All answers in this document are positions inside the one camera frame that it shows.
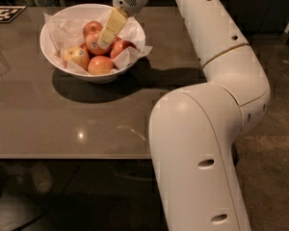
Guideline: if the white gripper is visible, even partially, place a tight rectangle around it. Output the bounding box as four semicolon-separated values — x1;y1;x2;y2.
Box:
97;0;148;49

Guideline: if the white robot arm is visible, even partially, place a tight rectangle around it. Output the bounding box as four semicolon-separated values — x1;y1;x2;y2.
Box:
148;0;271;231

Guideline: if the dark red apple hidden middle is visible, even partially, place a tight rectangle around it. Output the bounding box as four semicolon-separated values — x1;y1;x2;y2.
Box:
113;36;121;43

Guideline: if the red apple right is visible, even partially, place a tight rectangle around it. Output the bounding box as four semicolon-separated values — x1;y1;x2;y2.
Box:
110;39;136;59

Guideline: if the red apple front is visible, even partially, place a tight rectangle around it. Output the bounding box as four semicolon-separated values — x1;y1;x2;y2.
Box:
88;56;115;75

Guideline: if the yellow-red apple left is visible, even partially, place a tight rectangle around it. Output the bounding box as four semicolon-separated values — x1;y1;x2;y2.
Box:
62;46;90;70

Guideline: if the white crumpled paper liner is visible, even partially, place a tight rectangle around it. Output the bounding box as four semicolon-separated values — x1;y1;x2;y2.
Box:
43;9;153;76

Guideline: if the black white fiducial marker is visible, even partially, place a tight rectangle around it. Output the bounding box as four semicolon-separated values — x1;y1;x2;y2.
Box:
0;6;26;23

